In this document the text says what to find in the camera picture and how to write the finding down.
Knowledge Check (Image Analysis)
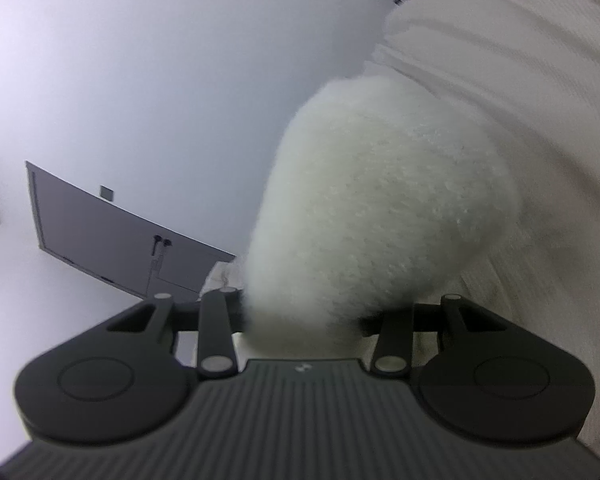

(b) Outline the cream blue striped sweater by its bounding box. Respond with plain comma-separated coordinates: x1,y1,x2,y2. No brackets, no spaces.
242,76,519,359

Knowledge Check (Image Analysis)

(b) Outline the grey bedroom door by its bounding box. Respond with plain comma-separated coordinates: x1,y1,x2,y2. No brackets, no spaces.
27,164,234,301

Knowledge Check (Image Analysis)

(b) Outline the grey bed sheet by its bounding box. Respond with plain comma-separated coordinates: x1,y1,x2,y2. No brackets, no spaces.
199,0,600,461

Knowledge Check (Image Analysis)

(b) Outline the black door handle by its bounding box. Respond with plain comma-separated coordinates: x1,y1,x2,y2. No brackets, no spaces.
151,235,172,257

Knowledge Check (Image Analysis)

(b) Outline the grey wall switch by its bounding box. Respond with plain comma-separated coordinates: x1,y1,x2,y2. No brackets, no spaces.
99,186,114,202

